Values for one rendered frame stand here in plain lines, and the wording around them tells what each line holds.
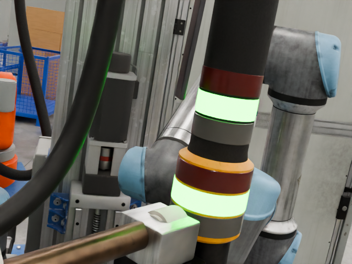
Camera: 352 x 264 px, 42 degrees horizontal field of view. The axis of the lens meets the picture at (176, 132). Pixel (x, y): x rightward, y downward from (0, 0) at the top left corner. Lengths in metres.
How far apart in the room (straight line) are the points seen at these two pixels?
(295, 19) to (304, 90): 1.41
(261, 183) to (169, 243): 0.29
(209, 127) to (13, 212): 0.11
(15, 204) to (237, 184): 0.12
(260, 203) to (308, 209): 2.07
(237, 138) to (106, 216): 0.89
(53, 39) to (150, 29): 7.19
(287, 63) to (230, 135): 0.65
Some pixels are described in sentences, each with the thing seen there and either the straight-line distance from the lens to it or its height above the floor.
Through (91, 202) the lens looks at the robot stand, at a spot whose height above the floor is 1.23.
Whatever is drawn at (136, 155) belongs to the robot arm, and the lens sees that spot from 0.65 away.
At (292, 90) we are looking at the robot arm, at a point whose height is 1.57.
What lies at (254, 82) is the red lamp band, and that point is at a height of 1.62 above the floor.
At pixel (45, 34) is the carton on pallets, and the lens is 8.29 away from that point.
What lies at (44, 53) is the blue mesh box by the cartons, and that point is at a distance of 7.88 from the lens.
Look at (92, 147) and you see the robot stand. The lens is 1.03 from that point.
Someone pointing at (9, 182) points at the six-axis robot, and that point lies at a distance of 4.39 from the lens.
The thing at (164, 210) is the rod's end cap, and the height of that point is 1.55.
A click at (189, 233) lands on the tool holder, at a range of 0.24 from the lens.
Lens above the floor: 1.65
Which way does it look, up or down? 13 degrees down
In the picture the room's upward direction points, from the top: 10 degrees clockwise
